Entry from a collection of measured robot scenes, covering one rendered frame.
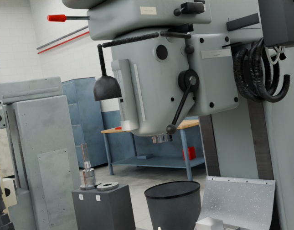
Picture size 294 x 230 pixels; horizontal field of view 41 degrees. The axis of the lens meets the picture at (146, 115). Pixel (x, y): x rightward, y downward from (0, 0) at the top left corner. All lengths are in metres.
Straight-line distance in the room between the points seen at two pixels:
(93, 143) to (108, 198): 7.08
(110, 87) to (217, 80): 0.42
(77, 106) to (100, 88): 7.46
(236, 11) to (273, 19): 0.29
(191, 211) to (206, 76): 2.06
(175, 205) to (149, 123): 2.02
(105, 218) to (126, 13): 0.81
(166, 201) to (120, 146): 5.55
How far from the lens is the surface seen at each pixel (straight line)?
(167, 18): 1.17
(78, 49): 9.45
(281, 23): 1.18
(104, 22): 1.20
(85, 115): 8.50
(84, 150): 1.64
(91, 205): 1.61
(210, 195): 1.62
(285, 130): 1.47
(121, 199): 1.57
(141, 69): 1.14
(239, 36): 1.44
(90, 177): 1.64
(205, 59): 1.26
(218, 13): 1.37
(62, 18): 1.21
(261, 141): 1.46
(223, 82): 1.31
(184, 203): 3.14
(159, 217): 3.21
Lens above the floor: 1.44
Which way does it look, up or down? 3 degrees down
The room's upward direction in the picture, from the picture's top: 9 degrees counter-clockwise
